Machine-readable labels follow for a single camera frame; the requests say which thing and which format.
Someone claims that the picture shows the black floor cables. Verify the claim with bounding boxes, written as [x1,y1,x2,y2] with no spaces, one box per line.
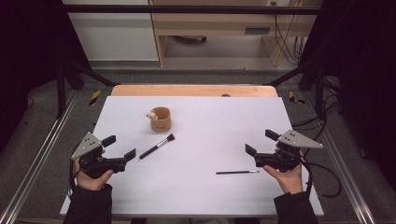
[292,99,342,153]

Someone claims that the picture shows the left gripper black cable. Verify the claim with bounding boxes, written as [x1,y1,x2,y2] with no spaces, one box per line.
[67,146,82,197]

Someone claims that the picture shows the light wooden table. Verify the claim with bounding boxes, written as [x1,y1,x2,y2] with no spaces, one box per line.
[110,84,278,98]

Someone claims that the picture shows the white cabinet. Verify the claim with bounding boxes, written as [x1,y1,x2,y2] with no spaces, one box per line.
[62,0,160,63]

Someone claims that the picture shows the light wooden desk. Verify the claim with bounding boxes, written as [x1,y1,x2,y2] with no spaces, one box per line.
[148,0,323,67]

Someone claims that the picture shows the black frame crossbar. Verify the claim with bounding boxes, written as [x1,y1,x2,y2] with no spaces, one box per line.
[62,4,323,16]

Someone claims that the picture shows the thin black pencil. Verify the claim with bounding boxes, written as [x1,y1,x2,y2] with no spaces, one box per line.
[215,169,261,175]

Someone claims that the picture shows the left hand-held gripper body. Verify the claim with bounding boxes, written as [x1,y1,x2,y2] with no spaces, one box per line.
[70,131,128,180]

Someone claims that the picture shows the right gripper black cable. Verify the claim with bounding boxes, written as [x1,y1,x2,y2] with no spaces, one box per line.
[300,157,343,199]

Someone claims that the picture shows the tan bear cup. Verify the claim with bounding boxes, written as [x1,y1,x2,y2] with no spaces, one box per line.
[146,106,172,133]

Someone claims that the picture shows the black frame leg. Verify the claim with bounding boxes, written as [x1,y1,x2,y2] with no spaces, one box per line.
[55,59,120,119]
[267,59,328,120]

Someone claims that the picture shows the black makeup brush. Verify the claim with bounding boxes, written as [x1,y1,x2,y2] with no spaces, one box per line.
[138,133,176,161]

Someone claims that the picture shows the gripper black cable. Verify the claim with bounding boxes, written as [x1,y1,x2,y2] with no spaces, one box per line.
[67,146,82,197]
[300,157,343,199]

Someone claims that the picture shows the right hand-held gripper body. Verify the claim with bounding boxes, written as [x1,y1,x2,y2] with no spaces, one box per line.
[254,129,324,173]

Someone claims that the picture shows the person's right hand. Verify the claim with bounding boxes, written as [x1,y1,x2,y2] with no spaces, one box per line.
[262,148,304,195]

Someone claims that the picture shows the white flat object on shelf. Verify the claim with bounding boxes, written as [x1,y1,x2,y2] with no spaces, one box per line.
[172,35,208,45]

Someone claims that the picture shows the person's left hand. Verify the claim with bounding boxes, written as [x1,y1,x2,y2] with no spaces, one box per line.
[73,148,115,191]

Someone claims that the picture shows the hanging black cables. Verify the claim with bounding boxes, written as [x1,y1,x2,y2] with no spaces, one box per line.
[273,2,307,65]

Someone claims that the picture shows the aluminium floor rail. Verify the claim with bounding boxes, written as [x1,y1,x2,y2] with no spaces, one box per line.
[0,90,78,224]
[303,92,377,224]

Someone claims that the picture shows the black curtain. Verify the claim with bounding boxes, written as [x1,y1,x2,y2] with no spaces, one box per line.
[0,0,92,150]
[298,0,396,181]

